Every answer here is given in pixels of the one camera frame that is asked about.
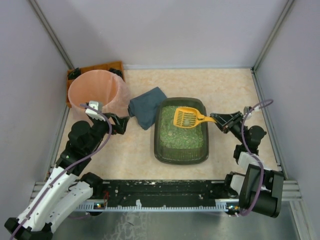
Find yellow litter scoop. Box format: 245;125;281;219
173;106;216;129

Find green litter clump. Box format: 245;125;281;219
182;119;192;128

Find bin with pink bag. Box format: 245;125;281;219
68;70;131;121

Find dark green litter box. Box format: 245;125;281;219
154;97;209;165

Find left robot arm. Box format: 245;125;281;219
4;113;130;240

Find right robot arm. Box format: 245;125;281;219
210;111;285;218

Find grey-blue cloth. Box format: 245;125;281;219
128;87;167;130

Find orange wooden tray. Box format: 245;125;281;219
66;61;126;108

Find black object in tray corner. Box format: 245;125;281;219
67;67;82;80

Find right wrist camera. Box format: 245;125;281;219
243;106;260;119

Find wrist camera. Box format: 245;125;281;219
85;101;106;122
243;106;260;119

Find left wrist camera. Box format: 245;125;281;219
85;101;106;122

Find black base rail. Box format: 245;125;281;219
76;180;239;213

